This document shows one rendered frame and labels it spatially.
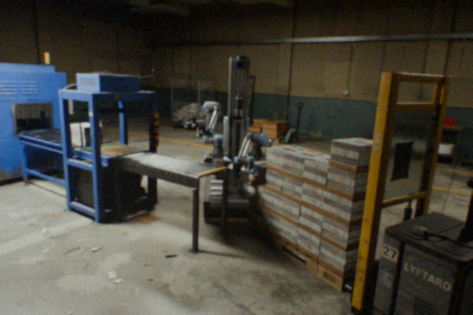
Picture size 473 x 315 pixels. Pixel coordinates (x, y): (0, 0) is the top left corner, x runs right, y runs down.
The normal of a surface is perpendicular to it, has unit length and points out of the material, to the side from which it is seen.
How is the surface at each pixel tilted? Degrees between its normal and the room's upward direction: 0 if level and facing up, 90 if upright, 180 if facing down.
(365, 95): 90
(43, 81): 90
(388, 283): 90
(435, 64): 90
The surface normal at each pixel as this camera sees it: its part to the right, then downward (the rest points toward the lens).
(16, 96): 0.82, 0.16
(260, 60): -0.56, 0.16
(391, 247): -0.84, 0.09
